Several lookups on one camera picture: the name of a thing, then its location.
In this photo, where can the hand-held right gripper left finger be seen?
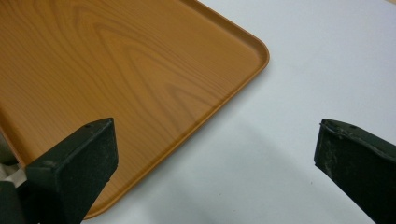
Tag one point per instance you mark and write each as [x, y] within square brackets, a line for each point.
[71, 168]

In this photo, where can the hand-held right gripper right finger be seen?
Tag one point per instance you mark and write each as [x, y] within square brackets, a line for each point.
[358, 161]

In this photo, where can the wood-grain tray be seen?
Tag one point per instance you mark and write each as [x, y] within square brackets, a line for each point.
[124, 77]

